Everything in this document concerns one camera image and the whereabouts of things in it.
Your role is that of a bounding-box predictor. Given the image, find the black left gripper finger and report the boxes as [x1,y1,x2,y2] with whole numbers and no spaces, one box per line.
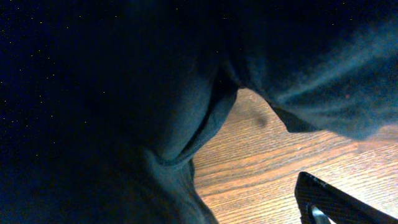
[295,172,397,224]

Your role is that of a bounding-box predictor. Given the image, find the black Nike t-shirt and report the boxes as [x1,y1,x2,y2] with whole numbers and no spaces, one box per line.
[1,0,397,223]

